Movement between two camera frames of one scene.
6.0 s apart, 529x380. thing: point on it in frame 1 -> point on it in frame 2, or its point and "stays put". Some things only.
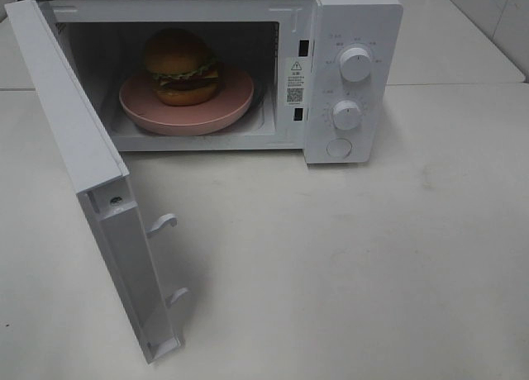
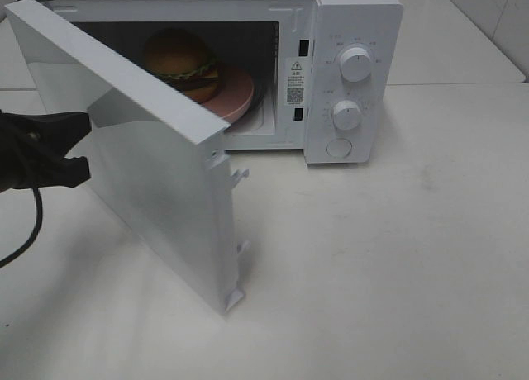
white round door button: [339, 147] stays put
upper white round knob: [355, 64] stays put
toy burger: [182, 67] stays put
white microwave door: [101, 176] -> [158, 157]
